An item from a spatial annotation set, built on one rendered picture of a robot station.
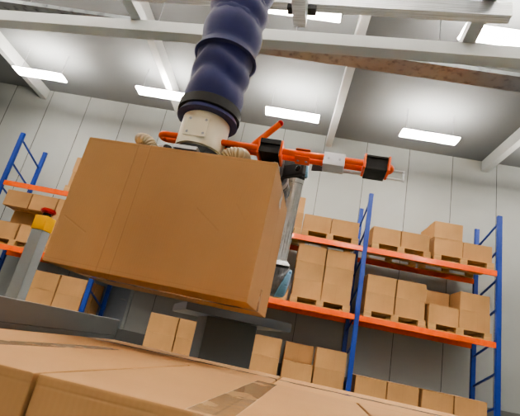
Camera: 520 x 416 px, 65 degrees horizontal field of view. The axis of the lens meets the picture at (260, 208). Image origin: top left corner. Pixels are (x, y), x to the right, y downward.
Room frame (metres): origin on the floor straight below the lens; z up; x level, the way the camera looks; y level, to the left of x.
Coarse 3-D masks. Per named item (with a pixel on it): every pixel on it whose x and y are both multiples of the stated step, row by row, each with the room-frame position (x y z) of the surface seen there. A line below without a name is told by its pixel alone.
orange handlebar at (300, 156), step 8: (160, 136) 1.32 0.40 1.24; (168, 136) 1.31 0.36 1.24; (176, 136) 1.30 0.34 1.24; (224, 144) 1.28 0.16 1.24; (232, 144) 1.27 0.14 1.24; (240, 144) 1.26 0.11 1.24; (248, 144) 1.25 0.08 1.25; (256, 144) 1.25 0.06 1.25; (248, 152) 1.30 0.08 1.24; (288, 152) 1.23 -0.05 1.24; (296, 152) 1.23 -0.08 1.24; (304, 152) 1.22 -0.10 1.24; (288, 160) 1.28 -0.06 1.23; (296, 160) 1.25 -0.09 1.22; (304, 160) 1.25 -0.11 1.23; (312, 160) 1.26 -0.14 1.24; (320, 160) 1.25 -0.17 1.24; (352, 160) 1.20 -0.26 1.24; (360, 160) 1.19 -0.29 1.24; (344, 168) 1.25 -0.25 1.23; (352, 168) 1.24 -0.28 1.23; (360, 168) 1.23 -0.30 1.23; (392, 168) 1.18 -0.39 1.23
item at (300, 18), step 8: (296, 0) 2.29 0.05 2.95; (304, 0) 2.28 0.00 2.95; (288, 8) 2.48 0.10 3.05; (296, 8) 2.36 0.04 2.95; (304, 8) 2.35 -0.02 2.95; (312, 8) 2.44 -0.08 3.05; (296, 16) 2.43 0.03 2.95; (304, 16) 2.42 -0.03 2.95; (296, 24) 2.51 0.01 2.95; (304, 24) 2.50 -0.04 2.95
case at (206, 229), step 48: (96, 144) 1.18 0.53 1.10; (144, 144) 1.15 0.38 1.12; (96, 192) 1.17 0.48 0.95; (144, 192) 1.14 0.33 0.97; (192, 192) 1.11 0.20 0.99; (240, 192) 1.08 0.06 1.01; (96, 240) 1.16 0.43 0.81; (144, 240) 1.13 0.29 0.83; (192, 240) 1.10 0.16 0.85; (240, 240) 1.08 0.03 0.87; (144, 288) 1.35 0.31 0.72; (192, 288) 1.09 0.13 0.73; (240, 288) 1.07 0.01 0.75
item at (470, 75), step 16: (0, 0) 5.00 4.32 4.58; (16, 0) 4.98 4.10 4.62; (96, 16) 4.89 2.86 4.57; (112, 16) 4.85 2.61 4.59; (160, 16) 4.94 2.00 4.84; (336, 64) 4.85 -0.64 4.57; (352, 64) 4.78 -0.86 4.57; (368, 64) 4.72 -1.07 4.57; (384, 64) 4.65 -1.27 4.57; (400, 64) 4.58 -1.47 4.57; (416, 64) 4.52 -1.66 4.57; (432, 64) 4.46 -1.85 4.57; (448, 64) 4.43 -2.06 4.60; (448, 80) 4.69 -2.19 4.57; (464, 80) 4.63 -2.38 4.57; (480, 80) 4.56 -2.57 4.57; (496, 80) 4.50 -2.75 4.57; (512, 80) 4.44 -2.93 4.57
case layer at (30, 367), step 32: (0, 352) 0.58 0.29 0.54; (32, 352) 0.66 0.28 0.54; (64, 352) 0.75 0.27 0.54; (96, 352) 0.87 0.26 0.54; (128, 352) 1.05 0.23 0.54; (160, 352) 1.33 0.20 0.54; (0, 384) 0.50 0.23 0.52; (32, 384) 0.49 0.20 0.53; (64, 384) 0.48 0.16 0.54; (96, 384) 0.49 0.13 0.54; (128, 384) 0.54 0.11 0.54; (160, 384) 0.61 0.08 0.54; (192, 384) 0.69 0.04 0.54; (224, 384) 0.79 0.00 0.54; (256, 384) 0.93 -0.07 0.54; (288, 384) 1.13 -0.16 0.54
